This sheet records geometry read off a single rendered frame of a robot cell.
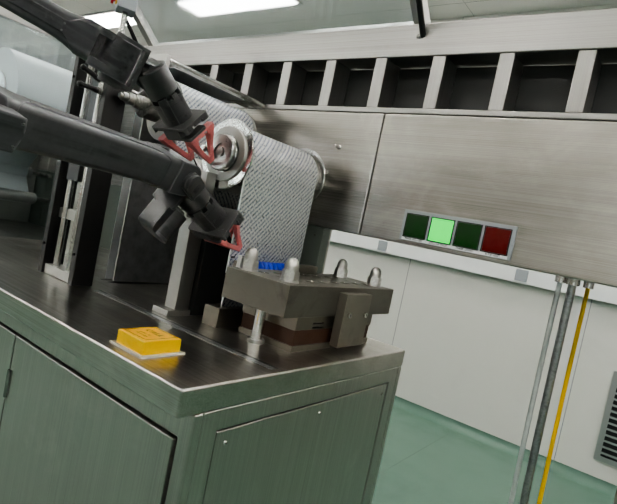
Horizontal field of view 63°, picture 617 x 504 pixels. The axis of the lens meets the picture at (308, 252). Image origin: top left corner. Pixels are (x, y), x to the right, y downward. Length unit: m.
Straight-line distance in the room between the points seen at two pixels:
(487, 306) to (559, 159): 2.50
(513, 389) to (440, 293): 0.76
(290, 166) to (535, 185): 0.51
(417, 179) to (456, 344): 2.52
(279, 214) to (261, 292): 0.26
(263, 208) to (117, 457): 0.55
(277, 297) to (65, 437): 0.43
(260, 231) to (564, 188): 0.61
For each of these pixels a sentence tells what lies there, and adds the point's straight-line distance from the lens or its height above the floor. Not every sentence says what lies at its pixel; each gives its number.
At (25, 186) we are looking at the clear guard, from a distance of 1.93.
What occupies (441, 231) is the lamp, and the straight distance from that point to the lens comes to 1.14.
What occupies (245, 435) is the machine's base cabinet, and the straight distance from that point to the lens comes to 0.82.
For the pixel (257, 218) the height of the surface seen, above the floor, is 1.13.
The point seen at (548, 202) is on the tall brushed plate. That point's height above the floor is 1.28.
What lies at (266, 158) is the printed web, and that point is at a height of 1.26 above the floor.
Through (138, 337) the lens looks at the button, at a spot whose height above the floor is 0.92.
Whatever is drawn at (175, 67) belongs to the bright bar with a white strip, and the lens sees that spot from 1.31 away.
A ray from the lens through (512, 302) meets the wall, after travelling 3.49.
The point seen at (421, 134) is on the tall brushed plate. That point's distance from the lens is 1.21.
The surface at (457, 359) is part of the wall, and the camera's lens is 3.62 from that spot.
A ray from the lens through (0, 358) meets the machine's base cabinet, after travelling 1.20.
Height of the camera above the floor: 1.14
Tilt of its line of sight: 3 degrees down
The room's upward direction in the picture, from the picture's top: 12 degrees clockwise
